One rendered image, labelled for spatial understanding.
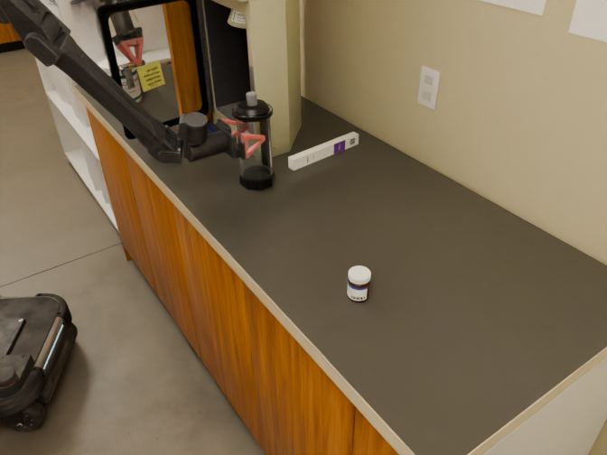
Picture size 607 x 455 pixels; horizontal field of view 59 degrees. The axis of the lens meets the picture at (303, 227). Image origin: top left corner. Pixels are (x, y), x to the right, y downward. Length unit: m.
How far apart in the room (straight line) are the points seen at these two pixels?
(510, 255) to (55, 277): 2.22
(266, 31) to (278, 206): 0.48
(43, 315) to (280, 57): 1.40
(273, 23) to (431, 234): 0.71
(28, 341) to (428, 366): 1.62
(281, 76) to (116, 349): 1.40
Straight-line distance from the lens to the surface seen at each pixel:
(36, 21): 1.28
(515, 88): 1.46
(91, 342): 2.54
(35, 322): 2.36
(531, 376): 1.11
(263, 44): 1.56
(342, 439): 1.26
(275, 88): 1.62
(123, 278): 2.81
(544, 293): 1.29
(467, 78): 1.55
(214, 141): 1.43
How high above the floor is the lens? 1.75
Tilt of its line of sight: 36 degrees down
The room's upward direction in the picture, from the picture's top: 1 degrees counter-clockwise
